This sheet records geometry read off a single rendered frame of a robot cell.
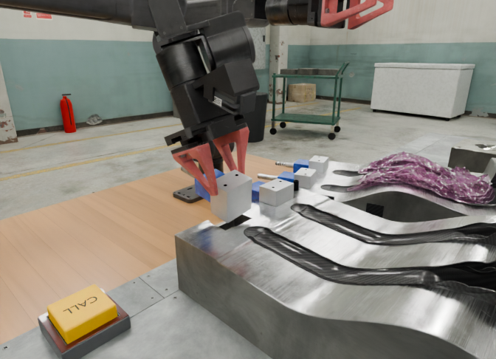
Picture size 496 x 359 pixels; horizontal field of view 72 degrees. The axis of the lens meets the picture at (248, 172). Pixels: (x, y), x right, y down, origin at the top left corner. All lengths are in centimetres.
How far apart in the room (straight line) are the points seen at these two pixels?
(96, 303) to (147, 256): 17
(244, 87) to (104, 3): 19
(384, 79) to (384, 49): 113
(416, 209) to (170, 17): 50
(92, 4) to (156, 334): 40
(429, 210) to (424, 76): 639
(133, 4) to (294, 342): 41
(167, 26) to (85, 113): 557
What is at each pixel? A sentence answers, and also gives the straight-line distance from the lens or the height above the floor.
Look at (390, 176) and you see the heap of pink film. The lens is 69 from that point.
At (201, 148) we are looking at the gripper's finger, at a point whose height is 101.
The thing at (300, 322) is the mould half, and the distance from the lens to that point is 37.
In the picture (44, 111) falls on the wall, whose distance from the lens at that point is 584.
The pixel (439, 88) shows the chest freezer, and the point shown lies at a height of 55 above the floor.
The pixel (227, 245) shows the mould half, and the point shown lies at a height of 89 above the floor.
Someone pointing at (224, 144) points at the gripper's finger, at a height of 100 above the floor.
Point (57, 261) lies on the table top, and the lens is 67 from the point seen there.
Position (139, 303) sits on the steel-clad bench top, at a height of 80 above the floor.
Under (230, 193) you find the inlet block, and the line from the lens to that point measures 47.
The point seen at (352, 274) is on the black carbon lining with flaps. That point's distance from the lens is 43.
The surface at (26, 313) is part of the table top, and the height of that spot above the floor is 80.
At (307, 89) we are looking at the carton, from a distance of 857.
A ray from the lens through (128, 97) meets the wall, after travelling 624.
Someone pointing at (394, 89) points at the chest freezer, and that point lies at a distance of 723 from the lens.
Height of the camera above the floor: 113
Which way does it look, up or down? 19 degrees down
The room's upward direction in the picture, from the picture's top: straight up
